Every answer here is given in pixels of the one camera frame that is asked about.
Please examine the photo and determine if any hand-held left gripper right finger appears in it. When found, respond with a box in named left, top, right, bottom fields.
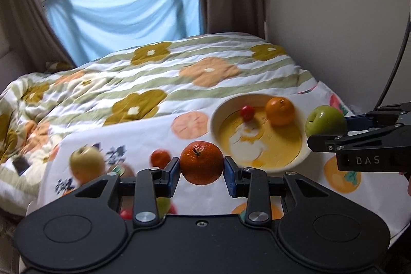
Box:
left=224, top=156, right=322, bottom=224

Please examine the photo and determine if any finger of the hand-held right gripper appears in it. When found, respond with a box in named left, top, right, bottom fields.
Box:
left=306, top=123, right=411, bottom=153
left=345, top=101, right=411, bottom=134

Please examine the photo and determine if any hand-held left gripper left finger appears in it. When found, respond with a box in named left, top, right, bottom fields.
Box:
left=66, top=157, right=180, bottom=229

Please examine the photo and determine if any small tangerine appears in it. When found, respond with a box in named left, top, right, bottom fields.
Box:
left=151, top=149, right=172, bottom=169

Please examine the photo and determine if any green apple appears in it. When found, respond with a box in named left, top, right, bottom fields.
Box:
left=156, top=197, right=172, bottom=217
left=304, top=105, right=348, bottom=138

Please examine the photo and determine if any large orange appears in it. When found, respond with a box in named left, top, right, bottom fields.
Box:
left=180, top=141, right=223, bottom=185
left=265, top=96, right=295, bottom=126

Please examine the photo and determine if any cream ceramic bowl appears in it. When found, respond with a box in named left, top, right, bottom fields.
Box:
left=210, top=93, right=312, bottom=172

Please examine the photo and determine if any brown kiwi with green sticker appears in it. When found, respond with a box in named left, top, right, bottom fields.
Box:
left=107, top=164, right=137, bottom=180

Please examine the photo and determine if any yellow apple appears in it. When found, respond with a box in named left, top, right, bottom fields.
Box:
left=70, top=146, right=106, bottom=183

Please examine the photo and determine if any white fruit-print cloth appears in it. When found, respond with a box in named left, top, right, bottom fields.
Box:
left=38, top=81, right=411, bottom=231

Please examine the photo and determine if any red cherry tomato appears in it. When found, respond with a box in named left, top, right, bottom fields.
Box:
left=240, top=105, right=256, bottom=122

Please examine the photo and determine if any striped floral blanket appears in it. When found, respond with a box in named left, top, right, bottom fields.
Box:
left=0, top=33, right=317, bottom=217

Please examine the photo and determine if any dark phone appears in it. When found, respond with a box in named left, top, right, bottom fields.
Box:
left=12, top=156, right=31, bottom=175

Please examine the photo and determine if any light blue cloth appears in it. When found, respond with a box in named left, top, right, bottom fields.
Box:
left=48, top=0, right=201, bottom=67

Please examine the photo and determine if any black cable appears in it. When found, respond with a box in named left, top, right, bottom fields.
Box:
left=374, top=33, right=411, bottom=112

